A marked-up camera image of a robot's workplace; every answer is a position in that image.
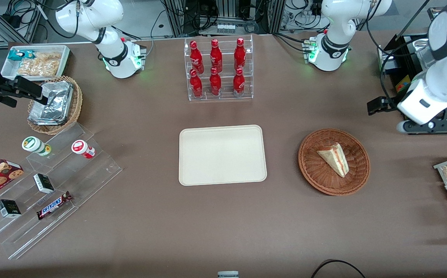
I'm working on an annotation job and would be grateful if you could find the small black carton box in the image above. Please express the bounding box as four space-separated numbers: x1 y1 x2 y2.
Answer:
0 199 22 219
33 173 55 194

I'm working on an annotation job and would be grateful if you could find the black cable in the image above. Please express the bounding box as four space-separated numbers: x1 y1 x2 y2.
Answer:
310 259 367 278

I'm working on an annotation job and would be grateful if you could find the clear acrylic bottle rack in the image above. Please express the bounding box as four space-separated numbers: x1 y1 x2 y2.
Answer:
184 35 254 102

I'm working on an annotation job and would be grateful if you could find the triangular sandwich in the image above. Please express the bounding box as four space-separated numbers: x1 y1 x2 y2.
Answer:
317 143 350 178

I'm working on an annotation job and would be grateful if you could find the Snickers chocolate bar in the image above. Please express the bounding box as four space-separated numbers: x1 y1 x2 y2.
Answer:
37 191 72 220

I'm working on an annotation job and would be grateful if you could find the white plastic bin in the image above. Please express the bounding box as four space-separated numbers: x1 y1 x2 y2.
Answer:
1 45 71 80

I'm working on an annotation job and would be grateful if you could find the red cola bottle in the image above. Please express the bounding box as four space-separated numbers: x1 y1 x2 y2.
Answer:
189 40 204 75
233 68 245 97
210 39 223 73
209 67 222 96
234 37 246 72
189 69 203 98

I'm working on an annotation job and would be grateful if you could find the green lid cup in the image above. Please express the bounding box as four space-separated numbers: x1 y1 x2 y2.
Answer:
22 136 52 157

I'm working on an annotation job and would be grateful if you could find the brown wicker basket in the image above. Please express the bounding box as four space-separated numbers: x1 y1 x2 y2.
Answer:
298 129 371 196

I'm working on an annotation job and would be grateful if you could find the stack of foil containers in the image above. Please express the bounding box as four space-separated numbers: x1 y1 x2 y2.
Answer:
28 81 73 126

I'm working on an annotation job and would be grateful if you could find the light wicker basket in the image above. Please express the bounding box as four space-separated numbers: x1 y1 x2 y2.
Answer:
27 76 83 135

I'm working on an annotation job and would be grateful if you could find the red lid cup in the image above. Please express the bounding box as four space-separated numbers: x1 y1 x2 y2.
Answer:
71 140 96 159

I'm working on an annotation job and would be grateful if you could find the steel warmer pan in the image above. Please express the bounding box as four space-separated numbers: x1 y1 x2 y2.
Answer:
413 39 437 71

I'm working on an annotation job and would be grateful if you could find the beige plastic tray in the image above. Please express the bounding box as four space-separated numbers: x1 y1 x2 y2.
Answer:
179 125 267 186

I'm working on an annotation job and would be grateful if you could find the clear bag of crackers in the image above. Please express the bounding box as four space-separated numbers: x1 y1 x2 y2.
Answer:
16 59 59 77
33 51 62 65

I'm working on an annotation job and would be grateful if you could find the black equipment rack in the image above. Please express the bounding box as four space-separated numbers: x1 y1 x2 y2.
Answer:
161 0 286 37

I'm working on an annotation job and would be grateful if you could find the teal snack packet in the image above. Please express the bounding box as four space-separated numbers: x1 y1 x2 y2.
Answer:
8 50 35 61

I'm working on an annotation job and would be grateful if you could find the black food warmer appliance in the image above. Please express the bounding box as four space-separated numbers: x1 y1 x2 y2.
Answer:
378 8 447 136

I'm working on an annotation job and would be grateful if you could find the clear acrylic stepped shelf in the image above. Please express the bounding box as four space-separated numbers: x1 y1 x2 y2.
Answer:
0 123 122 260

